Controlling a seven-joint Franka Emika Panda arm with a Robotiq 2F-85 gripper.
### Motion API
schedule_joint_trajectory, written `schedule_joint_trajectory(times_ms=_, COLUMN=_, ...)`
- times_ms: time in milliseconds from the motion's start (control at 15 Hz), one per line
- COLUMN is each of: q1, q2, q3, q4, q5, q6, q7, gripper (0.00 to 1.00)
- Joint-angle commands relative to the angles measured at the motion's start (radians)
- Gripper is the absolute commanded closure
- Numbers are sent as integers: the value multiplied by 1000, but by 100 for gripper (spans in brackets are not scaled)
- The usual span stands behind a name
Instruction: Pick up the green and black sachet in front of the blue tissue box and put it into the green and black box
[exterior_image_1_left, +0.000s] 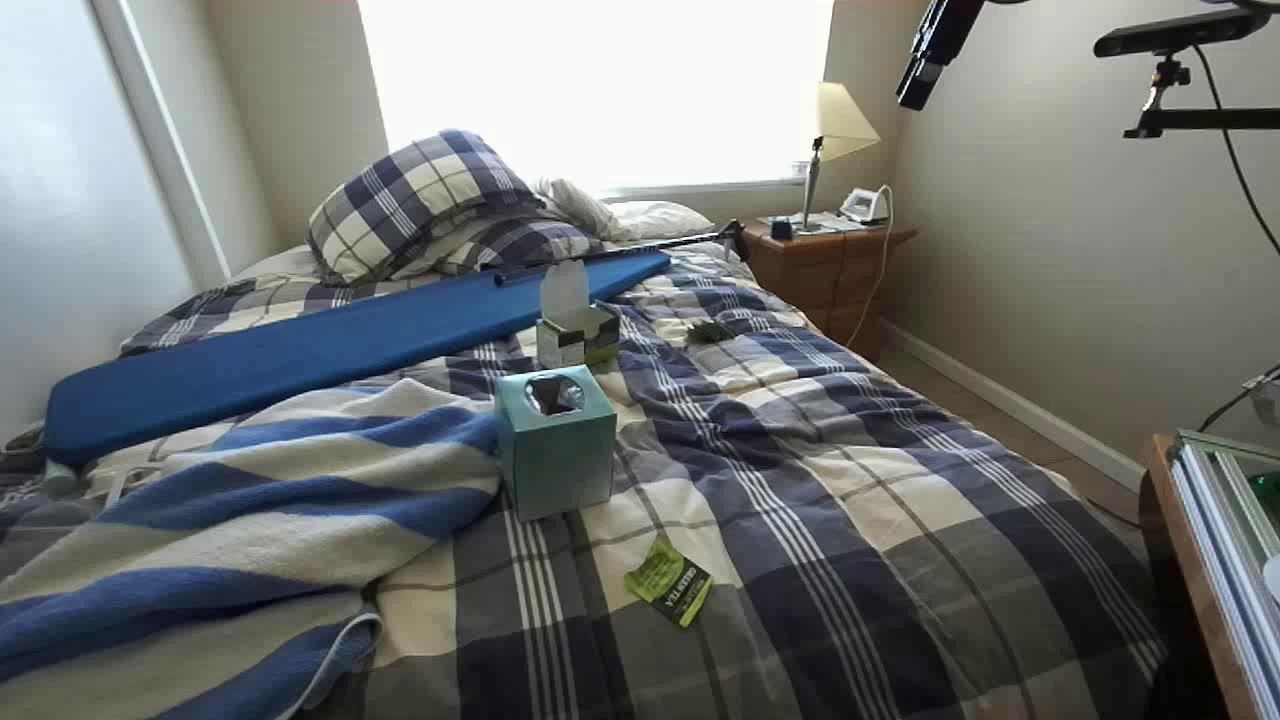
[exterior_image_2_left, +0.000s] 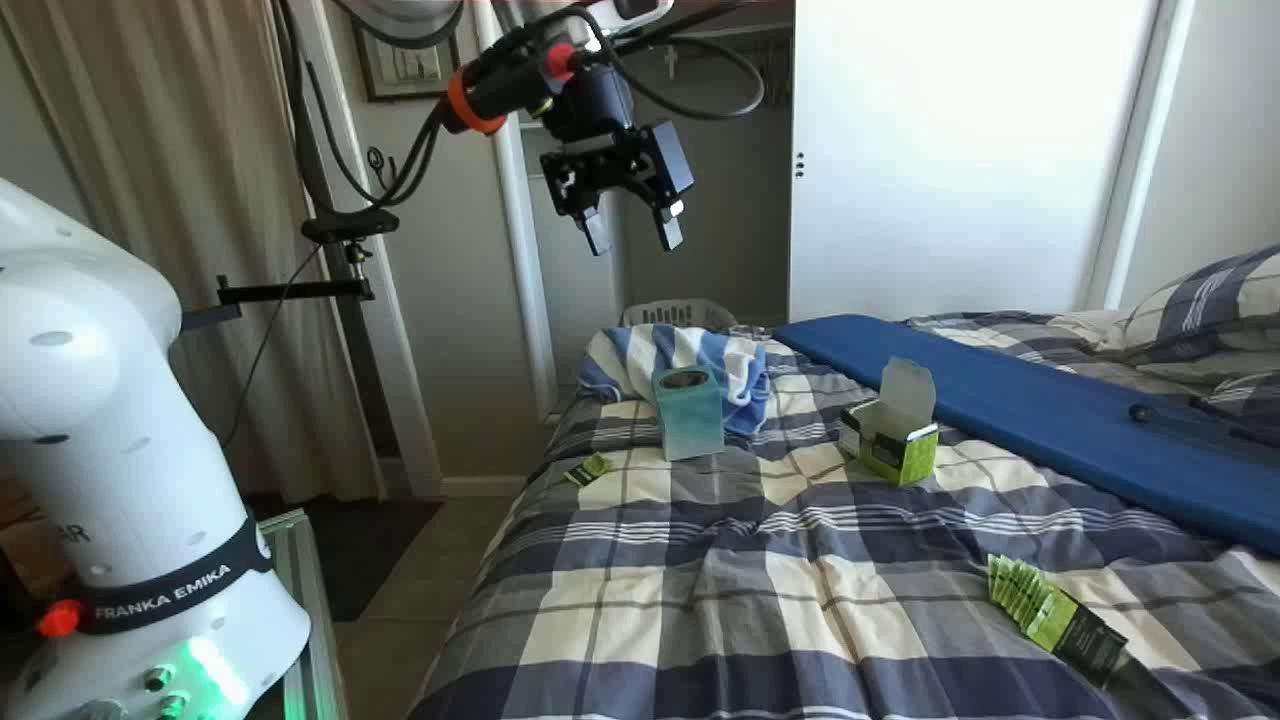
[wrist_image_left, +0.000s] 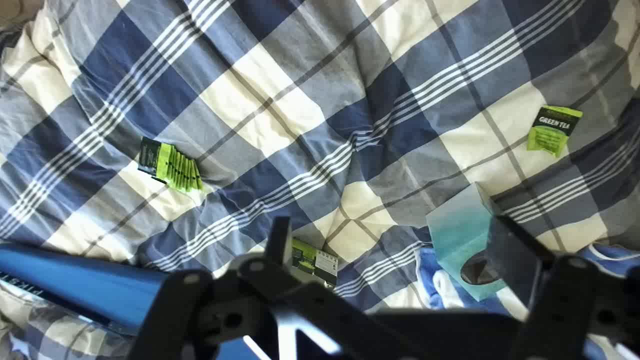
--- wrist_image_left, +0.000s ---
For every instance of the blue white plaid bed sheet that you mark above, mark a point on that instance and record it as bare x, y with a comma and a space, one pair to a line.
287, 101

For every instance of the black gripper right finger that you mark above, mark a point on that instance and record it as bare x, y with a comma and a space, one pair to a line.
516, 256

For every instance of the green tea carton box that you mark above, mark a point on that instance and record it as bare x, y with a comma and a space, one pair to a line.
315, 260

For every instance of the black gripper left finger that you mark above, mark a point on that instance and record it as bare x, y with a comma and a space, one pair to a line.
281, 241

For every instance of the long blue box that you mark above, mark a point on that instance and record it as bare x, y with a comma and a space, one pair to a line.
72, 286

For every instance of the green black tea sachet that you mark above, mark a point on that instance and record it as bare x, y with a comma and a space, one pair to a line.
172, 166
552, 131

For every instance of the blue white tissue box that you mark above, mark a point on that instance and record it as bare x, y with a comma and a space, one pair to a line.
433, 288

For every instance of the teal plastic cup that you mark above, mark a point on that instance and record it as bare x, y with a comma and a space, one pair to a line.
456, 231

